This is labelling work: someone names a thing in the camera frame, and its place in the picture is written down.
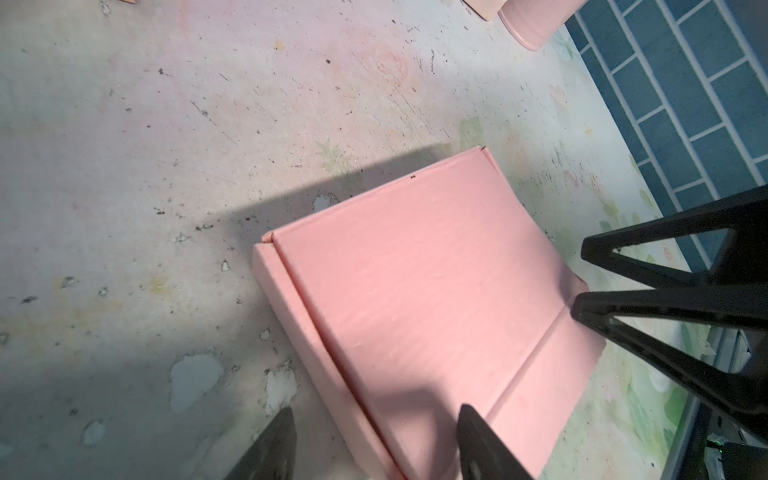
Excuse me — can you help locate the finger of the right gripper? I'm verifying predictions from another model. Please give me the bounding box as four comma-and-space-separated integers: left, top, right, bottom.
571, 284, 767, 429
580, 184, 768, 289

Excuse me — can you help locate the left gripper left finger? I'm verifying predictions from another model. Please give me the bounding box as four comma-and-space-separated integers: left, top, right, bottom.
224, 407, 297, 480

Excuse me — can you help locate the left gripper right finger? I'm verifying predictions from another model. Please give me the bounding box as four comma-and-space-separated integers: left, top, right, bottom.
456, 404, 533, 480

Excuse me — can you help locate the pink paper box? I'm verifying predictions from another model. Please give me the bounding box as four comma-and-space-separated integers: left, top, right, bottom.
253, 147, 605, 479

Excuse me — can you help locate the pink pencil cup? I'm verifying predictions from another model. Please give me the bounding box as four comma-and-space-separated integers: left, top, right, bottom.
498, 0, 587, 51

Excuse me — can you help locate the aluminium rail frame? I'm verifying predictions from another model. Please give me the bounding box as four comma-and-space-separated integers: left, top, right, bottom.
661, 327, 767, 479

